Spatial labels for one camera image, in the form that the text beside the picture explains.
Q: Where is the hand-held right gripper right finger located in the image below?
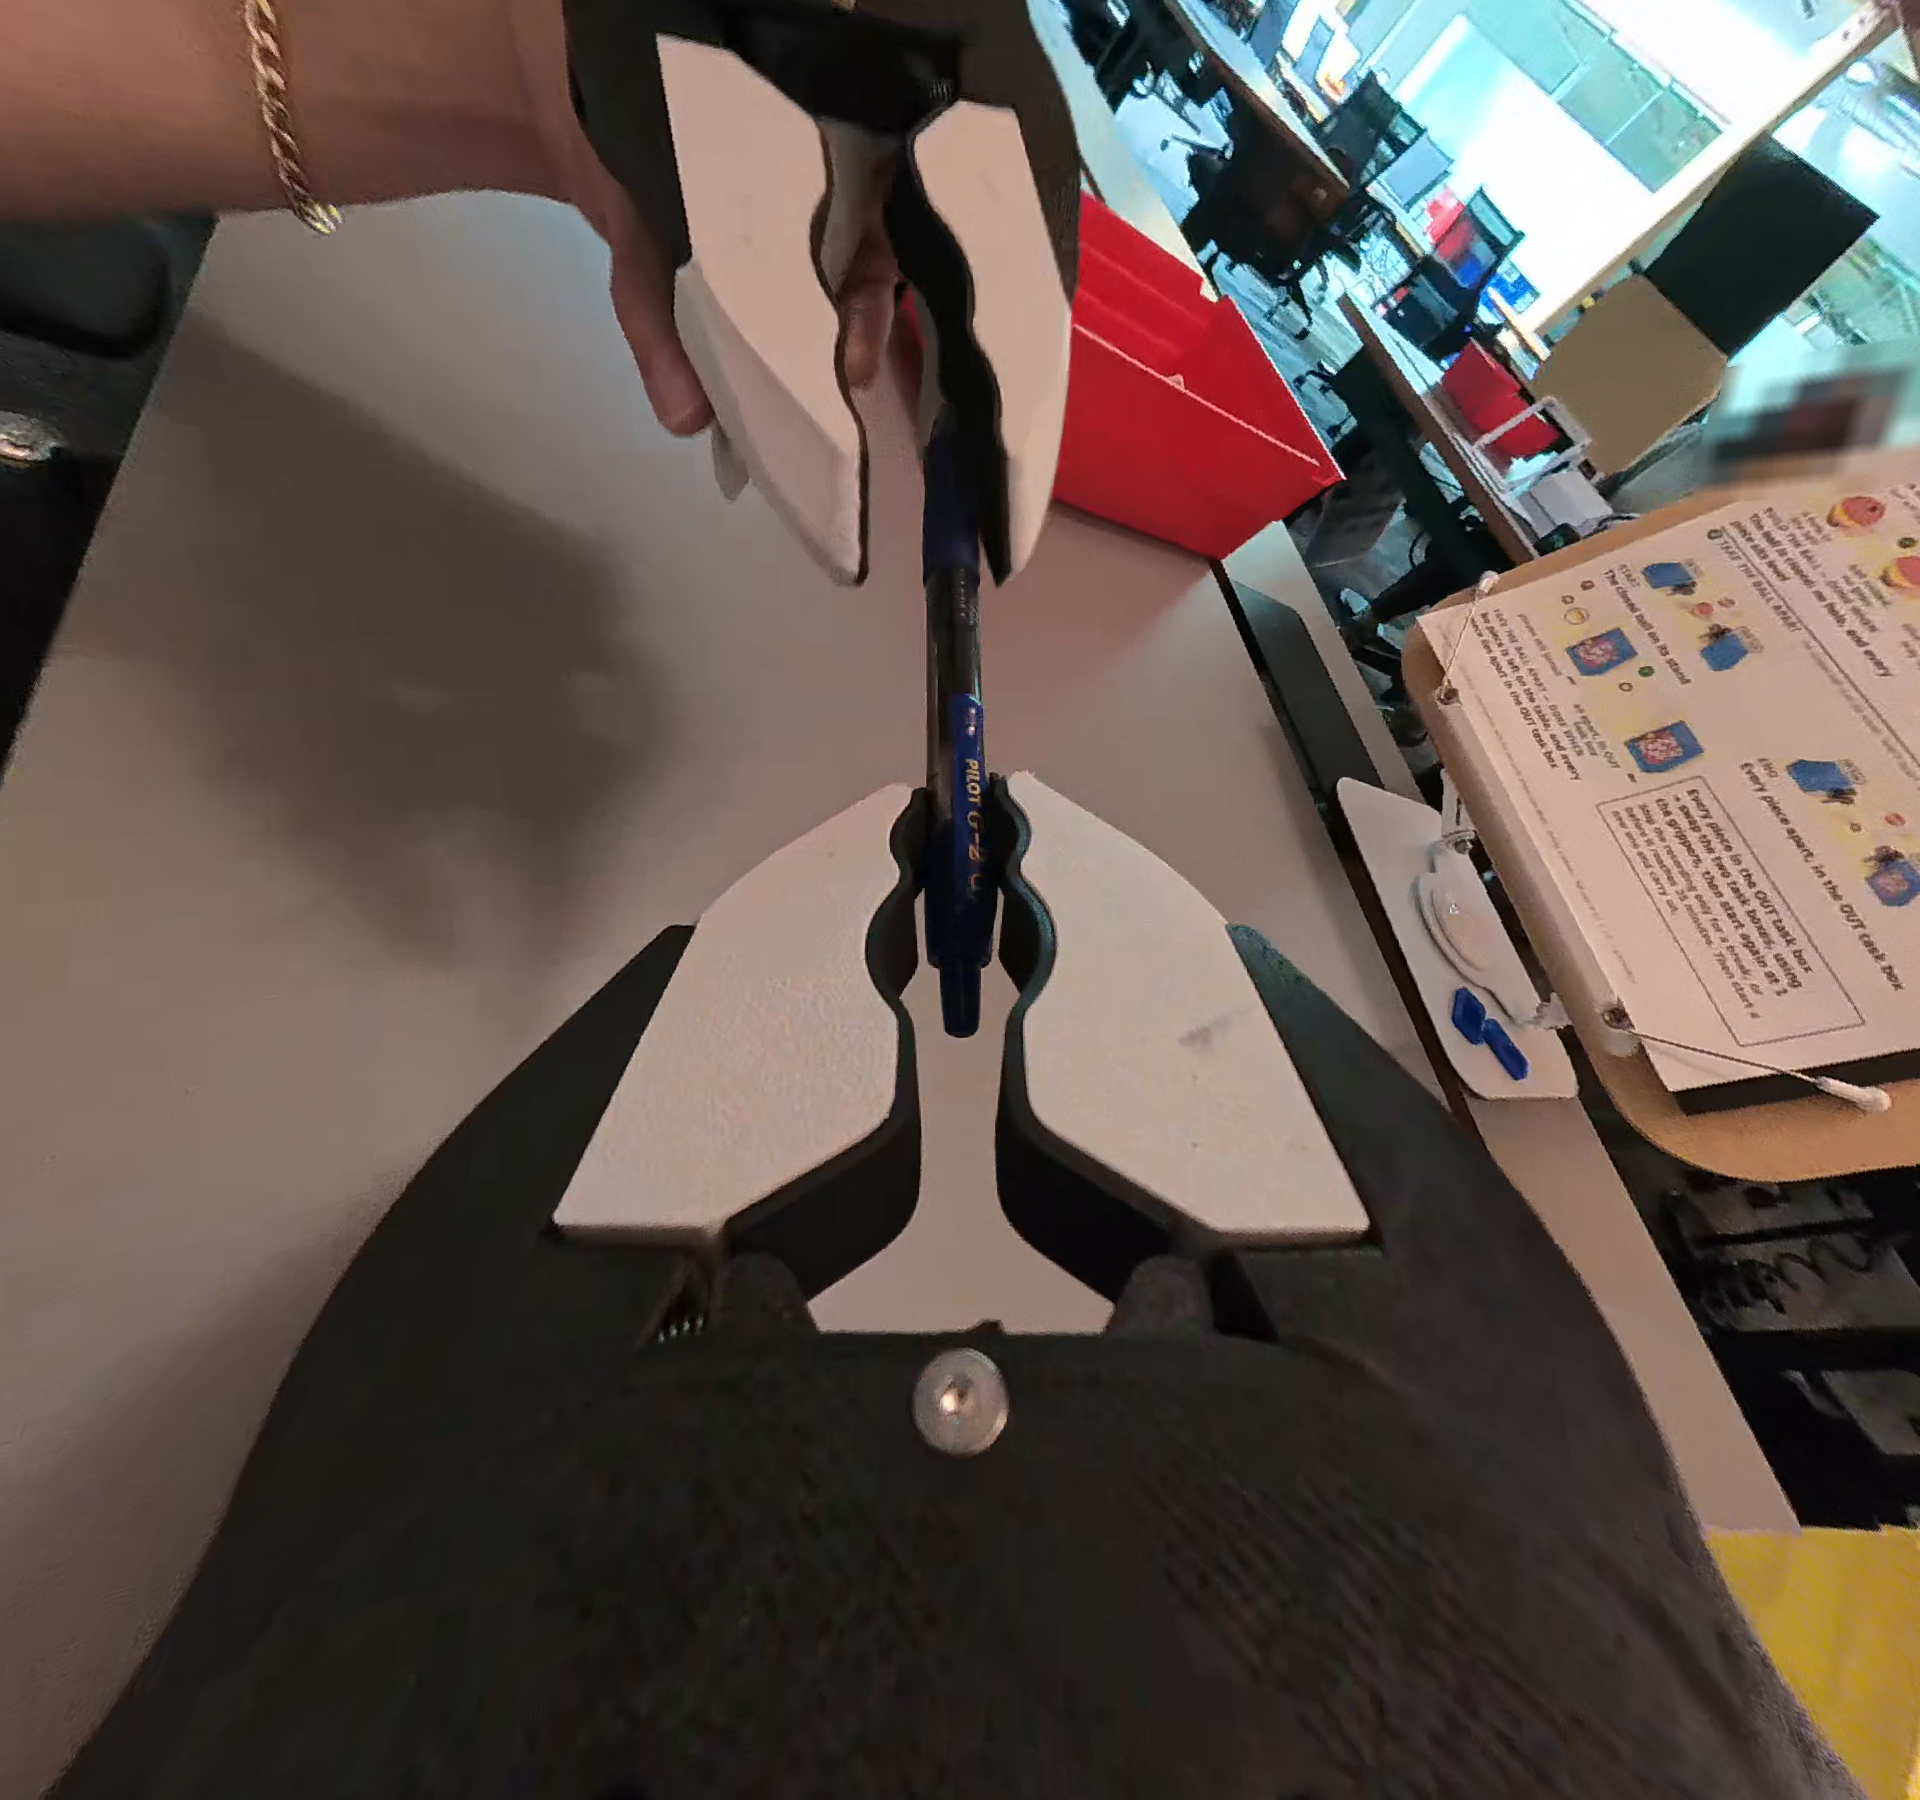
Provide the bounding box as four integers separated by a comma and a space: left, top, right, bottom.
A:
999, 773, 1373, 1256

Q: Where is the blue ballpoint pen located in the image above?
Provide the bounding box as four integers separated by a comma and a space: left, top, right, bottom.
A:
912, 405, 1001, 1040

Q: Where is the black chair armrest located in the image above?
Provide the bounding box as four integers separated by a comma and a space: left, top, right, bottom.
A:
0, 209, 218, 467

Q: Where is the yellow plastic bin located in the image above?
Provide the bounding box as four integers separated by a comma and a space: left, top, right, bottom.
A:
1702, 1522, 1920, 1800

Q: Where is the instruction sheet board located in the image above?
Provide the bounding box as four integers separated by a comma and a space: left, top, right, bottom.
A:
1402, 459, 1920, 1181

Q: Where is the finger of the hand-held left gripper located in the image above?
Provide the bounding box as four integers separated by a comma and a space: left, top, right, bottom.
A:
654, 36, 878, 587
892, 106, 1082, 587

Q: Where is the black office chair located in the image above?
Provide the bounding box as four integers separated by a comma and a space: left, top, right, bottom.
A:
1186, 135, 1352, 301

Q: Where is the blue clip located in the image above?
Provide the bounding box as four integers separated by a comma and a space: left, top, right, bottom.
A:
1445, 983, 1532, 1085

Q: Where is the gold chain bracelet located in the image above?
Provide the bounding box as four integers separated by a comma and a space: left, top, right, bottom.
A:
232, 0, 344, 235

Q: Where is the person's left hand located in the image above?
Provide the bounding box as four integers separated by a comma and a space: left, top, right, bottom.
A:
496, 0, 917, 443

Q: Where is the person's left forearm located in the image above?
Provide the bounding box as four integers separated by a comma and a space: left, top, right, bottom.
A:
0, 0, 588, 218

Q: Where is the white stand base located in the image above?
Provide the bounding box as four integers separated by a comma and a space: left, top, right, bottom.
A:
1336, 773, 1579, 1106

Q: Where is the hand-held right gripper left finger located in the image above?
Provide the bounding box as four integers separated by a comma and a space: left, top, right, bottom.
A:
549, 780, 925, 1247

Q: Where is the red plastic bin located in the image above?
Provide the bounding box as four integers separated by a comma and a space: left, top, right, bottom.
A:
1433, 339, 1567, 474
1050, 196, 1345, 565

